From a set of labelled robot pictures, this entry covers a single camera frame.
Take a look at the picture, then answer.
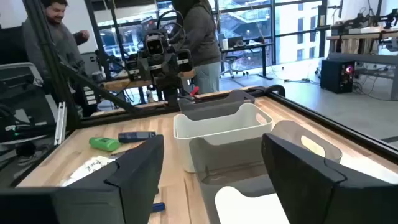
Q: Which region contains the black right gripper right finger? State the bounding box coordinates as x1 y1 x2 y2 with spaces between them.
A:
261 133 398 224

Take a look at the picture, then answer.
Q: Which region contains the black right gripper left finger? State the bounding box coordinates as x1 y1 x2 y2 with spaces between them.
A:
0 134 165 224

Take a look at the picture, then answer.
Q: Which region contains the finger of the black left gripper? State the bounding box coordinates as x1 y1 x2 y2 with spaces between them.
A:
176 49 195 73
125 53 145 83

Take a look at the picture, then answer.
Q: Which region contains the small green bottle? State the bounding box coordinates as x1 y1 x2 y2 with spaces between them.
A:
88 136 121 152

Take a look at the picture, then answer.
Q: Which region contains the plastic bag labelled Pad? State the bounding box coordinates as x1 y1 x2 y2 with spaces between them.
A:
60 154 117 187

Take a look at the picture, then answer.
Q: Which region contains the wooden workbench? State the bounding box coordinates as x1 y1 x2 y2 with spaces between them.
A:
99 68 197 93

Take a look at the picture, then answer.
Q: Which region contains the person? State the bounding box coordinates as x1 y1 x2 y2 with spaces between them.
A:
170 0 222 95
21 0 94 118

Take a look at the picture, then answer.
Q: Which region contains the office chair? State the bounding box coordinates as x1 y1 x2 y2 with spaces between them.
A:
221 54 249 78

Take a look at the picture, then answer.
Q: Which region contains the dark grey plastic bin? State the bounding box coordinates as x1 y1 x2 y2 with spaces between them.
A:
178 89 256 121
188 119 343 224

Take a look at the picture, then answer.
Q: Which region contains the light grey plastic bin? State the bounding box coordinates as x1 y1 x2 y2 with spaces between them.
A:
173 102 274 174

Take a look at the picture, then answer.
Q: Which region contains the white plastic bin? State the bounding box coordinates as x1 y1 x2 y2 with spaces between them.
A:
214 185 290 224

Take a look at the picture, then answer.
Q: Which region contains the black desk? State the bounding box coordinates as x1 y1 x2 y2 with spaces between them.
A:
219 42 276 81

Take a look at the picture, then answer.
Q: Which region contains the black monitor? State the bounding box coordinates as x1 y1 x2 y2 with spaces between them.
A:
0 62 58 146

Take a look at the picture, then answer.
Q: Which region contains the black computer tower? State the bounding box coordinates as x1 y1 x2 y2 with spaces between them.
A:
320 58 356 95

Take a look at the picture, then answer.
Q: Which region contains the wooden table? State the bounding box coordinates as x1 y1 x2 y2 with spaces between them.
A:
325 30 398 102

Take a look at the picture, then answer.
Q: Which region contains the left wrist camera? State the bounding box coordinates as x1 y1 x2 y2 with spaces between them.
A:
144 29 170 58

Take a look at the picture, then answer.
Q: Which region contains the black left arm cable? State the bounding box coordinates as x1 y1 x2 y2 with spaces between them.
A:
155 9 186 43

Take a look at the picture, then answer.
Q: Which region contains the black aluminium table frame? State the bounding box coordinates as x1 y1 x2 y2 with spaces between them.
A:
22 0 398 162

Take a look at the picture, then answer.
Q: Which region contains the silver metal bracket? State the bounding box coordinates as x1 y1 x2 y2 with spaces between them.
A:
53 101 68 146

